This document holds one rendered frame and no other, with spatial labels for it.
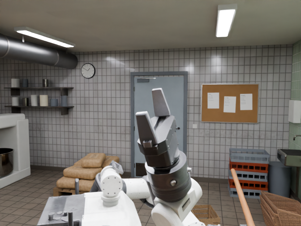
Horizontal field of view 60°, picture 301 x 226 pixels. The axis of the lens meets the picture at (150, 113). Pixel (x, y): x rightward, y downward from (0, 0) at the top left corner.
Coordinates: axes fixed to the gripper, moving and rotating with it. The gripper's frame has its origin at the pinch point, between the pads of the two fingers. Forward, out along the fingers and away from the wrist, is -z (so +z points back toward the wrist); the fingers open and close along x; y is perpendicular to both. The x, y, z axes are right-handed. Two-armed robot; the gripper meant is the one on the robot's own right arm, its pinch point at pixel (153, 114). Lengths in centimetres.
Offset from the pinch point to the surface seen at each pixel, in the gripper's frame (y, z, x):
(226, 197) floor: -25, 309, 300
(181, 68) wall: -90, 118, 442
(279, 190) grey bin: 58, 312, 320
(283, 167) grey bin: 66, 276, 334
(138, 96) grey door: -180, 154, 414
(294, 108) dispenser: 91, 190, 371
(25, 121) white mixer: -408, 149, 339
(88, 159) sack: -245, 206, 277
